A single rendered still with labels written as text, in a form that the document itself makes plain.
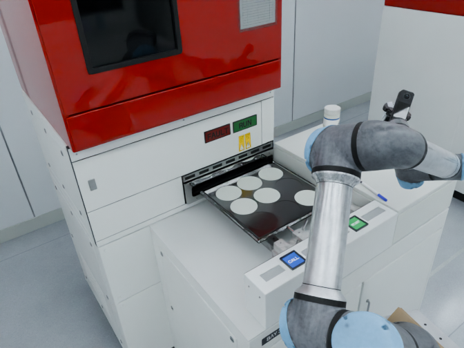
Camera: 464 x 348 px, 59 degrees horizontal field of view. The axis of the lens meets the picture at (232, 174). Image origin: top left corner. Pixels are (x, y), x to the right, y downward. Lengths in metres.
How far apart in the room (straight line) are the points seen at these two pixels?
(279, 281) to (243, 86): 0.72
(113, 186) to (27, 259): 1.61
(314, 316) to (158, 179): 0.81
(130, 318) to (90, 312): 0.67
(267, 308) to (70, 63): 0.84
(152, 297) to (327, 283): 1.03
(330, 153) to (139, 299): 1.11
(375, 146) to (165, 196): 0.87
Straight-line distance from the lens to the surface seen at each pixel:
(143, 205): 1.53
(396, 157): 0.95
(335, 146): 0.96
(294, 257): 1.19
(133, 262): 1.65
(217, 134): 1.55
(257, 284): 1.12
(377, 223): 1.36
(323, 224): 0.94
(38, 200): 3.11
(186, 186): 1.56
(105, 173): 1.41
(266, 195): 1.54
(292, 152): 1.69
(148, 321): 1.90
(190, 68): 1.36
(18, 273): 2.90
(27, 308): 2.66
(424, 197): 1.53
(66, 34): 1.20
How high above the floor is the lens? 1.79
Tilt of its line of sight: 32 degrees down
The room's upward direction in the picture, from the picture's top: 3 degrees counter-clockwise
